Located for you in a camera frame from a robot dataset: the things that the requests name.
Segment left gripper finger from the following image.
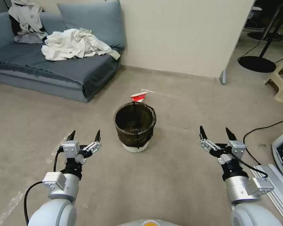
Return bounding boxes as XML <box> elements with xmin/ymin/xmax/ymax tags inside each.
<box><xmin>66</xmin><ymin>130</ymin><xmax>76</xmax><ymax>143</ymax></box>
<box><xmin>83</xmin><ymin>130</ymin><xmax>102</xmax><ymax>153</ymax></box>

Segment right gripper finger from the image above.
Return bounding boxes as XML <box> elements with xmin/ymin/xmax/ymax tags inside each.
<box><xmin>225</xmin><ymin>127</ymin><xmax>237</xmax><ymax>142</ymax></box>
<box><xmin>198</xmin><ymin>126</ymin><xmax>222</xmax><ymax>153</ymax></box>

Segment white trash can, black bag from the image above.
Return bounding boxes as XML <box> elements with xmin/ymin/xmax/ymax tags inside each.
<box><xmin>113</xmin><ymin>102</ymin><xmax>157</xmax><ymax>154</ymax></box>

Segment silver aluminium rails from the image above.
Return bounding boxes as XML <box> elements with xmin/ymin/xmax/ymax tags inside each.
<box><xmin>252</xmin><ymin>163</ymin><xmax>283</xmax><ymax>220</ymax></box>

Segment red and white paper cup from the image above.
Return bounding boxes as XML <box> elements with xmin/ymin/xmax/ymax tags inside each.
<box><xmin>130</xmin><ymin>92</ymin><xmax>148</xmax><ymax>104</ymax></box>

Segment blue-grey sofa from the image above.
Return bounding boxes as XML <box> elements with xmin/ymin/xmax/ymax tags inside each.
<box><xmin>0</xmin><ymin>0</ymin><xmax>127</xmax><ymax>103</ymax></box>

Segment black round stand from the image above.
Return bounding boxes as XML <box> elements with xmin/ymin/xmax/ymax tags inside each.
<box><xmin>237</xmin><ymin>0</ymin><xmax>283</xmax><ymax>73</ymax></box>

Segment white robot front shell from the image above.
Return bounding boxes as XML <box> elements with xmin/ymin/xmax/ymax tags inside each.
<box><xmin>117</xmin><ymin>218</ymin><xmax>178</xmax><ymax>226</ymax></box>

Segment crumpled white cloth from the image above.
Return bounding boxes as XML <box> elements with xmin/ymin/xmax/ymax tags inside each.
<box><xmin>41</xmin><ymin>28</ymin><xmax>121</xmax><ymax>62</ymax></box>

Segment black office chair base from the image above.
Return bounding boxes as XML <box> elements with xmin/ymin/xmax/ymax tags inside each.
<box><xmin>247</xmin><ymin>30</ymin><xmax>283</xmax><ymax>43</ymax></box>

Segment blue-grey sofa cushion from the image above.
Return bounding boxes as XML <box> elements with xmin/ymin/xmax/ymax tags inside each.
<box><xmin>56</xmin><ymin>0</ymin><xmax>127</xmax><ymax>49</ymax></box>

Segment white and black garment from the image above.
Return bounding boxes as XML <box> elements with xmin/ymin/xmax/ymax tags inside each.
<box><xmin>8</xmin><ymin>0</ymin><xmax>48</xmax><ymax>44</ymax></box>

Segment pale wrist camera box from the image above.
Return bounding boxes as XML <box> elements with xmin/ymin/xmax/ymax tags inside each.
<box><xmin>228</xmin><ymin>140</ymin><xmax>247</xmax><ymax>162</ymax></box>
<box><xmin>62</xmin><ymin>140</ymin><xmax>80</xmax><ymax>163</ymax></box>

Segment black floor cable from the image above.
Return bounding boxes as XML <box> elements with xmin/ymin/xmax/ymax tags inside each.
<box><xmin>243</xmin><ymin>118</ymin><xmax>283</xmax><ymax>166</ymax></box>

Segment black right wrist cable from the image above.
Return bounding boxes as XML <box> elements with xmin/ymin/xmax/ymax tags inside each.
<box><xmin>235</xmin><ymin>156</ymin><xmax>269</xmax><ymax>179</ymax></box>

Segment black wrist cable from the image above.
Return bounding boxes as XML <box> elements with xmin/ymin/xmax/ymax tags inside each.
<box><xmin>53</xmin><ymin>146</ymin><xmax>64</xmax><ymax>173</ymax></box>
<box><xmin>235</xmin><ymin>156</ymin><xmax>269</xmax><ymax>179</ymax></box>

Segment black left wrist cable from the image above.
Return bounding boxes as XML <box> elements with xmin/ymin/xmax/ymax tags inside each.
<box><xmin>53</xmin><ymin>146</ymin><xmax>64</xmax><ymax>173</ymax></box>

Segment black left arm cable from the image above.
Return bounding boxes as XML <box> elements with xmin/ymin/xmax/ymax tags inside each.
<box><xmin>23</xmin><ymin>181</ymin><xmax>43</xmax><ymax>225</ymax></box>

